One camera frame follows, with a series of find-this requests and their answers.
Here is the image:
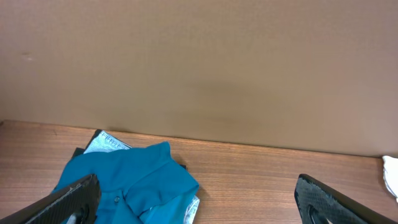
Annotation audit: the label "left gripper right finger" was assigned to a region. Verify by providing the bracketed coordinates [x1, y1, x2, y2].
[294, 174, 397, 224]

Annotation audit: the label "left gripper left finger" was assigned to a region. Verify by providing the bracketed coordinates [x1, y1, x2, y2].
[1, 174, 101, 224]

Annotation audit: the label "folded light blue jeans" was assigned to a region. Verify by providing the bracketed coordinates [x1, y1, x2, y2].
[84, 129, 200, 224]

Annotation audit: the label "dark blue t-shirt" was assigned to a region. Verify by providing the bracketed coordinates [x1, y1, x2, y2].
[56, 142, 199, 224]

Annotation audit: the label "white jersey with black lettering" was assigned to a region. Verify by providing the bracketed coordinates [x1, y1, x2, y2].
[382, 156, 398, 200]

